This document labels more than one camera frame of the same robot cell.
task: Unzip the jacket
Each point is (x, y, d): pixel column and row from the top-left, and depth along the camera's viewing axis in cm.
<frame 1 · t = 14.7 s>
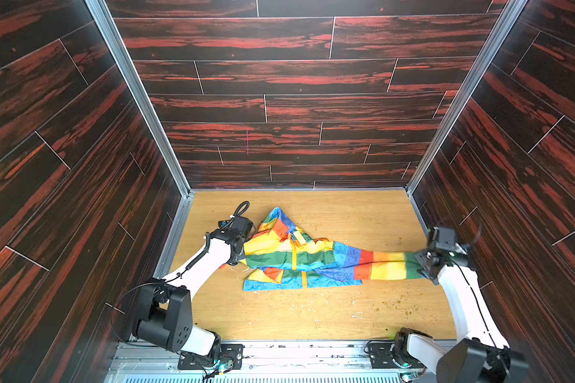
left hand: (231, 255, 88), fingers closed
right hand: (435, 263, 79), fingers open
rainbow striped zip jacket: (281, 255, 93), point 5 cm above the table

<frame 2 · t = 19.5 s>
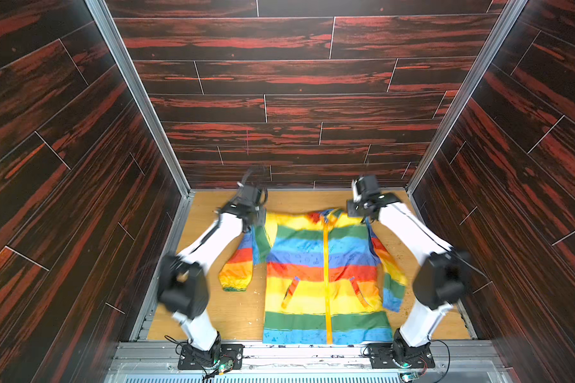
left hand: (258, 214, 91), fingers open
right hand: (359, 206, 92), fingers open
rainbow striped zip jacket: (328, 280, 87), point 5 cm above the table

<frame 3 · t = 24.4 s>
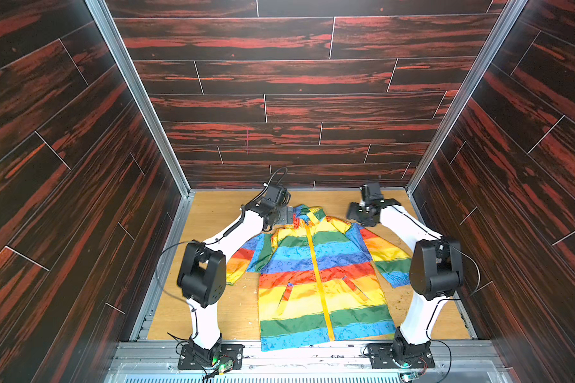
left hand: (281, 214, 94), fingers open
right hand: (359, 213, 98), fingers open
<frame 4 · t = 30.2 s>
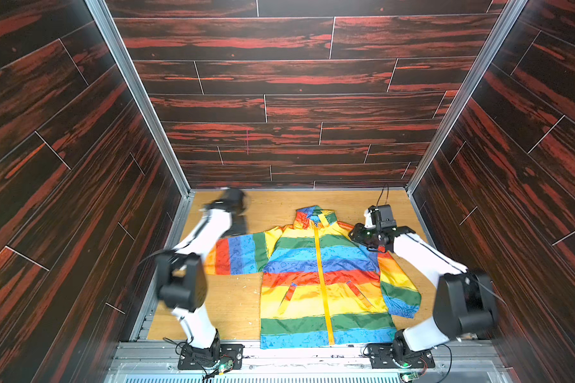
left hand: (240, 230, 93), fingers open
right hand: (357, 233, 93), fingers open
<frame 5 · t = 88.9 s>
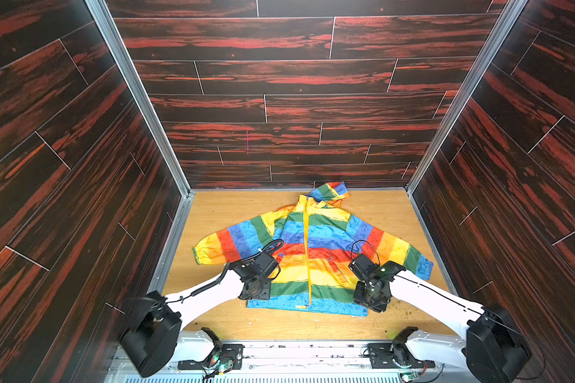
left hand: (263, 292, 85), fingers open
right hand: (363, 299, 84), fingers open
rainbow striped zip jacket: (331, 258, 98), on the table

